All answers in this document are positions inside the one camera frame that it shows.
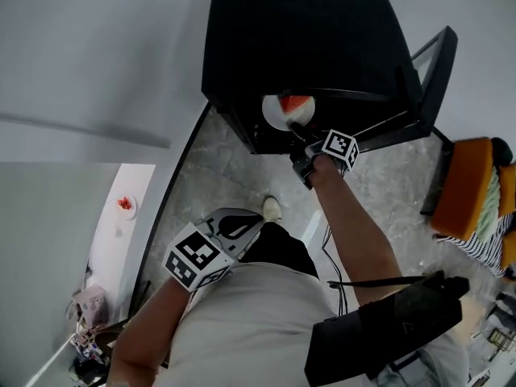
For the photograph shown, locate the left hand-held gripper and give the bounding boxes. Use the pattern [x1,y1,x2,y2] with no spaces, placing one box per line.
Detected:
[161,206,264,293]

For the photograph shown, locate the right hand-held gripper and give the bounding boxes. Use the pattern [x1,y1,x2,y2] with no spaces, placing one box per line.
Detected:
[286,119,360,191]

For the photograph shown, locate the white plate of watermelon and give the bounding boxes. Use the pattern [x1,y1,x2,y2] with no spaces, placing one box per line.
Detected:
[261,93,316,131]

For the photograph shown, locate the black fridge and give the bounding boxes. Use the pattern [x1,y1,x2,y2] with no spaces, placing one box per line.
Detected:
[201,0,459,156]

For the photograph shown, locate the person's right forearm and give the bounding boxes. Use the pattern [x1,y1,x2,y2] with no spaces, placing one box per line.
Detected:
[310,154,405,310]

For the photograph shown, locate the person's left forearm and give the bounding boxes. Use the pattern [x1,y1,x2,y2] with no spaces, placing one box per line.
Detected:
[109,273,195,387]

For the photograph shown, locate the small plate with watermelon pieces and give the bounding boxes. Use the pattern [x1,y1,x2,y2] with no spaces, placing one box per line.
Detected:
[115,194,139,222]

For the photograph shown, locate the black fridge door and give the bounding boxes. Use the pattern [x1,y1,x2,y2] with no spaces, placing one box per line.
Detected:
[357,26,459,153]

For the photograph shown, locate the person's white shoe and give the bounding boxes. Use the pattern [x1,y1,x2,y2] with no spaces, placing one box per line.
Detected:
[262,196,283,223]

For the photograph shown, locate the person's black shorts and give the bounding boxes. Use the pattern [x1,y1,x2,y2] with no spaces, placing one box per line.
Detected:
[240,220,320,279]

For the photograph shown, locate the person's grey shirt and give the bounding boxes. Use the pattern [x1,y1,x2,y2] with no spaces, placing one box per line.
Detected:
[152,260,471,387]

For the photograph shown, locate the pink box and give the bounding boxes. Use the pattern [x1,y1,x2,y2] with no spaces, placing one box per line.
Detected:
[71,283,106,327]

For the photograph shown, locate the pile of small colourful items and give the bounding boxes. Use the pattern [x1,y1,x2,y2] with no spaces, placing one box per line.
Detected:
[67,322,110,363]

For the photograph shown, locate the orange chair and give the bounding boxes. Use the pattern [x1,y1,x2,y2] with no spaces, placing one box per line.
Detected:
[420,127,516,270]

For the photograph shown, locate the green knitted cloth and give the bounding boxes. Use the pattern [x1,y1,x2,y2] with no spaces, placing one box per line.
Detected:
[474,166,504,242]

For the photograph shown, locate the metal rack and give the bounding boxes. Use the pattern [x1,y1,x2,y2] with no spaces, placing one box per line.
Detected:
[469,291,516,383]

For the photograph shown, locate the white cable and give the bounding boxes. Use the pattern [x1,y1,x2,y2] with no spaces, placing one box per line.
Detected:
[102,198,125,238]

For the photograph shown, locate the black cable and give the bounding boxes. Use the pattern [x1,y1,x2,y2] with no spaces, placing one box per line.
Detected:
[320,223,352,318]

